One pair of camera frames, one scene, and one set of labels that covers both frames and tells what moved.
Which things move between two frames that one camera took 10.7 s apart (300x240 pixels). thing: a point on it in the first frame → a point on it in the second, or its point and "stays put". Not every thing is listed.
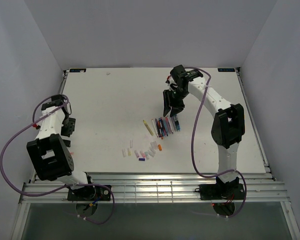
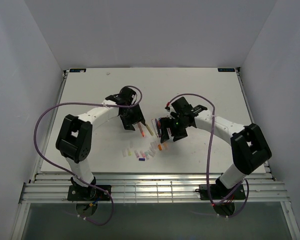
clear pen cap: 154,145 stays put
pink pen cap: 142,153 stays put
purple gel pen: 159,135 stays put
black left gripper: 71,125 → 138,117
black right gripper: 167,104 → 167,122
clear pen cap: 146,154 stays put
